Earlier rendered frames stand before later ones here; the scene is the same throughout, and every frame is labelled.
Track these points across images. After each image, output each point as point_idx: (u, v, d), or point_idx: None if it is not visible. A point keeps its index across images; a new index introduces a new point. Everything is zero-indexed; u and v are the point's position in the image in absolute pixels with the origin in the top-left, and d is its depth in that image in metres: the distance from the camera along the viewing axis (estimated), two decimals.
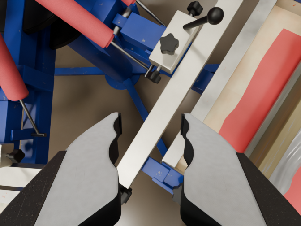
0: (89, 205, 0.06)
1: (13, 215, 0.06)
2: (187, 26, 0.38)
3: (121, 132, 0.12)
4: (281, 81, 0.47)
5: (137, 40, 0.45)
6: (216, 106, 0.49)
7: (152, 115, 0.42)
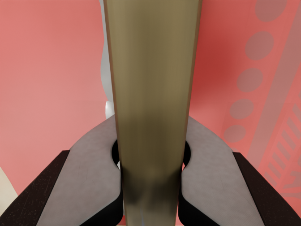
0: (91, 205, 0.06)
1: (16, 214, 0.06)
2: None
3: None
4: (3, 2, 0.14)
5: None
6: None
7: None
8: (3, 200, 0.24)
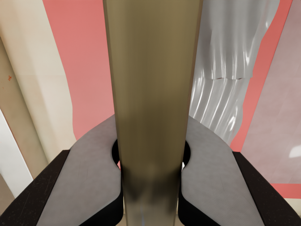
0: (91, 204, 0.06)
1: (17, 213, 0.06)
2: None
3: None
4: None
5: None
6: (40, 119, 0.22)
7: None
8: None
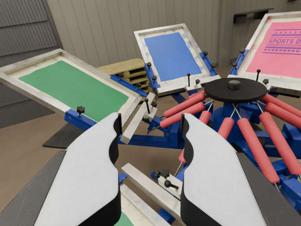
0: (89, 205, 0.06)
1: (13, 215, 0.06)
2: None
3: (121, 132, 0.12)
4: None
5: (294, 191, 0.72)
6: None
7: None
8: None
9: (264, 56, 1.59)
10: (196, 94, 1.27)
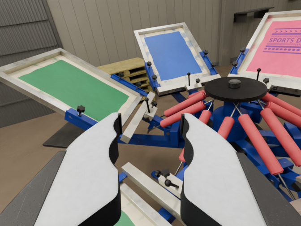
0: (89, 205, 0.06)
1: (13, 215, 0.06)
2: None
3: (121, 132, 0.12)
4: None
5: (290, 179, 0.73)
6: None
7: (291, 203, 0.58)
8: None
9: (264, 55, 1.59)
10: (196, 93, 1.27)
